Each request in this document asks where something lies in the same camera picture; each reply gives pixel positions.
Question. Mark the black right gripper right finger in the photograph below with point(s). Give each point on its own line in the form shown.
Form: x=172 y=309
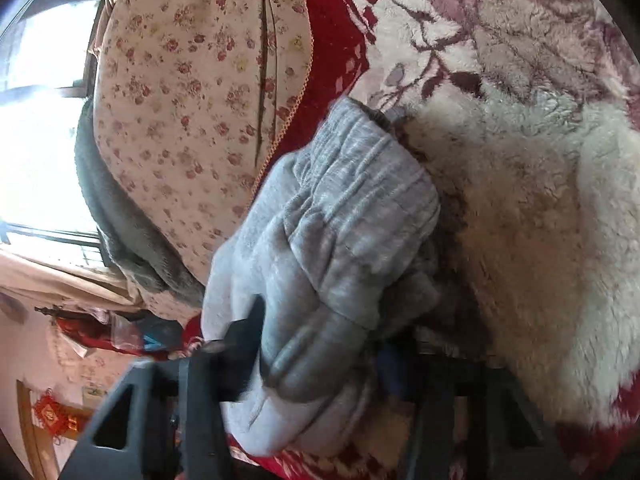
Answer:
x=470 y=421

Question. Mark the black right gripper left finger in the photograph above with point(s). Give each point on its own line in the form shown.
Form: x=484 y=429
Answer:
x=163 y=420

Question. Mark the light grey sweatpants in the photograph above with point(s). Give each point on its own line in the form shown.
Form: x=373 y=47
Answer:
x=335 y=244

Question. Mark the blue box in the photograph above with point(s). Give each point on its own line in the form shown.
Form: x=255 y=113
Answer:
x=159 y=334

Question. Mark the red chinese knot decoration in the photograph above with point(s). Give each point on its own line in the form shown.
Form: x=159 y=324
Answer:
x=54 y=417

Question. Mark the grey fleece garment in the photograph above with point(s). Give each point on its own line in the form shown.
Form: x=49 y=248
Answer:
x=131 y=239

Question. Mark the beige curtain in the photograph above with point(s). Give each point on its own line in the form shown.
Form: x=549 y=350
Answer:
x=46 y=284

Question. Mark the red cream floral blanket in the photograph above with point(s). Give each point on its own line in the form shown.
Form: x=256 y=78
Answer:
x=525 y=115

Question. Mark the bright window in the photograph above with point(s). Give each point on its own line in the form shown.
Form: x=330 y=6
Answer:
x=46 y=76

